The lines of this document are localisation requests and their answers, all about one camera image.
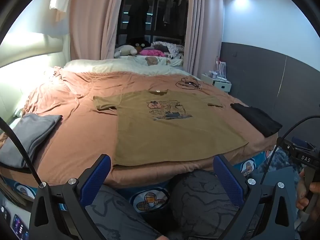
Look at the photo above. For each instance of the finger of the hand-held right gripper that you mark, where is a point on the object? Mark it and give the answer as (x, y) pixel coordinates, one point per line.
(301, 142)

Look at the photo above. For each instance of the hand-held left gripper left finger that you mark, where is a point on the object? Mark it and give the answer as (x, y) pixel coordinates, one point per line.
(96, 177)

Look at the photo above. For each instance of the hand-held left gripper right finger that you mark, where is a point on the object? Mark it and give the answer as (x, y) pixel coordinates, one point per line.
(227, 180)

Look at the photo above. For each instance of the brown printed t-shirt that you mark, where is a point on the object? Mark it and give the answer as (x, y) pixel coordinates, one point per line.
(162, 135)

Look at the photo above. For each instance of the dark hanging clothes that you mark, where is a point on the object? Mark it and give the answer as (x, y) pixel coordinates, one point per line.
(170, 10)

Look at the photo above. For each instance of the person's right hand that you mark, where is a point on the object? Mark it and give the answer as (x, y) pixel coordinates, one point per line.
(300, 187)

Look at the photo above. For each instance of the grey shaggy rug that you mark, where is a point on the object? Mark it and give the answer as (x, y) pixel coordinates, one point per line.
(280, 160)

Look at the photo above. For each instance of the person's right leg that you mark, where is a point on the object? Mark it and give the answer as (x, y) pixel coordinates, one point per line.
(200, 200)

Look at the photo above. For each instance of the person's leg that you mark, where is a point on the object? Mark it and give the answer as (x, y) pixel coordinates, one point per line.
(117, 217)
(200, 200)

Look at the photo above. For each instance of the person's left leg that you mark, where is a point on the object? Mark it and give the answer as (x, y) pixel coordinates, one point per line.
(117, 217)

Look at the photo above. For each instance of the orange blanket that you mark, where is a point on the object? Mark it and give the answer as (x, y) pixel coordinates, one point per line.
(75, 135)

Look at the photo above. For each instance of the black folded garment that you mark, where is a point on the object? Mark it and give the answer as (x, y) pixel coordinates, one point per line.
(257, 120)

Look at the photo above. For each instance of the teal printed bed sheet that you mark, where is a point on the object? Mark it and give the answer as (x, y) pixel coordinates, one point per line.
(147, 200)

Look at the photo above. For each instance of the grey folded garment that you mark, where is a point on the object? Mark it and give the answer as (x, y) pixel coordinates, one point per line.
(27, 135)

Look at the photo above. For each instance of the smartphone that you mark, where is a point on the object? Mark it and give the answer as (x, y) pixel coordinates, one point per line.
(19, 226)

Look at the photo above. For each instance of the white nightstand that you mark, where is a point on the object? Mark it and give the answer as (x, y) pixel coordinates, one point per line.
(223, 86)

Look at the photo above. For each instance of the striped bag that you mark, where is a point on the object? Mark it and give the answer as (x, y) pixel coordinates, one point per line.
(221, 70)

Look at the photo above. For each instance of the cream duvet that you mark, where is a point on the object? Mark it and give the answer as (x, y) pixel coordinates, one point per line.
(100, 66)

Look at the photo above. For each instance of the cream headboard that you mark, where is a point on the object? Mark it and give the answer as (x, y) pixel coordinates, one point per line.
(25, 75)

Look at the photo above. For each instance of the cream bear print quilt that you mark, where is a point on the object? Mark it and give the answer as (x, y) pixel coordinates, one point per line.
(151, 61)

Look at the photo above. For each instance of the beige plush toy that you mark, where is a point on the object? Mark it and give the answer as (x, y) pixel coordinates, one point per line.
(125, 50)

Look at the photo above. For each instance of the pink plush toy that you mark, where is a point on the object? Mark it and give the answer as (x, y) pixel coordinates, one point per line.
(150, 52)

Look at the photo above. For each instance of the black plush toy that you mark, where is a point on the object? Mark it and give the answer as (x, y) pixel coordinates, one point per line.
(138, 46)

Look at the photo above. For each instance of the floral cloth pile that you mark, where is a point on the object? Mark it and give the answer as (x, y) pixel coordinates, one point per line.
(172, 48)

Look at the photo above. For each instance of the pink curtain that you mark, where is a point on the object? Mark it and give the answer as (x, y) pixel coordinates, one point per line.
(205, 30)
(92, 25)

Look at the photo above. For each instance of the dark glass window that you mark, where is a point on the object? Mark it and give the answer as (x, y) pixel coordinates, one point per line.
(157, 30)

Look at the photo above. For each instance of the dark hanging coat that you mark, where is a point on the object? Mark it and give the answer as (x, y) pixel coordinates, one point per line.
(137, 17)

